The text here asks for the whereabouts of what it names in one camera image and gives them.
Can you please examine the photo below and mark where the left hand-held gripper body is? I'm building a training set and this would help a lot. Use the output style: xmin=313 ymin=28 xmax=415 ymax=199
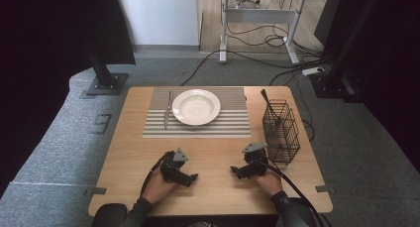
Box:
xmin=159 ymin=147 xmax=190 ymax=184

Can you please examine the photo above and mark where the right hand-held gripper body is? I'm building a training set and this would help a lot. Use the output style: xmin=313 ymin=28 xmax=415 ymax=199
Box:
xmin=241 ymin=141 xmax=269 ymax=177

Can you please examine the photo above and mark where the person's right hand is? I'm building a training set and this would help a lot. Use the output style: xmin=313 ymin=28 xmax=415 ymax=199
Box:
xmin=255 ymin=169 xmax=285 ymax=199

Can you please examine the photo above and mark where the person's left hand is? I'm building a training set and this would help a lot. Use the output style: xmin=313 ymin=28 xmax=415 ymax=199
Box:
xmin=142 ymin=169 xmax=180 ymax=205

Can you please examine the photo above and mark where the striped grey placemat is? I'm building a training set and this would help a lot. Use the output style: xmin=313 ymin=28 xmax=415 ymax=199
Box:
xmin=142 ymin=85 xmax=253 ymax=139

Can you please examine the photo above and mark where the silver table knife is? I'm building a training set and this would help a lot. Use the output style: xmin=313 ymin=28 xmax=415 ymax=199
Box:
xmin=163 ymin=89 xmax=174 ymax=131

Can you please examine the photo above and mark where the white plate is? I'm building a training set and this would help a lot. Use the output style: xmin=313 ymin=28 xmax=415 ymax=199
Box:
xmin=171 ymin=88 xmax=222 ymax=127

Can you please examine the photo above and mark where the person's right leg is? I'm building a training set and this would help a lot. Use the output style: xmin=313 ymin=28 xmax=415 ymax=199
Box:
xmin=289 ymin=196 xmax=320 ymax=227

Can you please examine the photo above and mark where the person's leg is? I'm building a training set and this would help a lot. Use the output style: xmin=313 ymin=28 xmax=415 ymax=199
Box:
xmin=90 ymin=202 xmax=129 ymax=227
xmin=289 ymin=196 xmax=320 ymax=227

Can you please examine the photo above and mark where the grey tape strip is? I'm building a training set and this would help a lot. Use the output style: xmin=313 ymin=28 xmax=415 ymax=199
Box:
xmin=83 ymin=186 xmax=108 ymax=197
xmin=314 ymin=184 xmax=337 ymax=193

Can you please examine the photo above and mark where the person's left leg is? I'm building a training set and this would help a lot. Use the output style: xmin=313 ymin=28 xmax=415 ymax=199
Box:
xmin=90 ymin=202 xmax=129 ymax=227

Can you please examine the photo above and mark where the white power strip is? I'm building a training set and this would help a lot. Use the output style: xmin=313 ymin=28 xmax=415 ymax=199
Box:
xmin=301 ymin=65 xmax=327 ymax=77

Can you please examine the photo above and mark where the black metal stand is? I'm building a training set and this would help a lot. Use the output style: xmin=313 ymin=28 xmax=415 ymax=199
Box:
xmin=83 ymin=38 xmax=130 ymax=97
xmin=309 ymin=0 xmax=385 ymax=104

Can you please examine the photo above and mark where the black curtain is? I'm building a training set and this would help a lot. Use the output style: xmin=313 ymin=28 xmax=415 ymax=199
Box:
xmin=0 ymin=0 xmax=137 ymax=198
xmin=313 ymin=0 xmax=420 ymax=175

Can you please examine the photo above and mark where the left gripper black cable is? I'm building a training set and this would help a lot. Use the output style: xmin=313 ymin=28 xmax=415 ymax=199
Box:
xmin=140 ymin=151 xmax=170 ymax=198

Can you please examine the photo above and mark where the black wire cutlery basket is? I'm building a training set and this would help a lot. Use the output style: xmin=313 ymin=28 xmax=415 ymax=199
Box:
xmin=262 ymin=99 xmax=302 ymax=166

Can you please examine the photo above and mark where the black-handled utensil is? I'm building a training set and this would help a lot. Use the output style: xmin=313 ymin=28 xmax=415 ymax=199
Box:
xmin=260 ymin=88 xmax=282 ymax=129

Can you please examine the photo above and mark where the black floor cable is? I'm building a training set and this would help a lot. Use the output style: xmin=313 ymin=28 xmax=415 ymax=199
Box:
xmin=179 ymin=23 xmax=335 ymax=87

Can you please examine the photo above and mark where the white desk frame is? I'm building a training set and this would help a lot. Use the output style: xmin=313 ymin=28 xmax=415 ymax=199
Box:
xmin=213 ymin=0 xmax=343 ymax=65

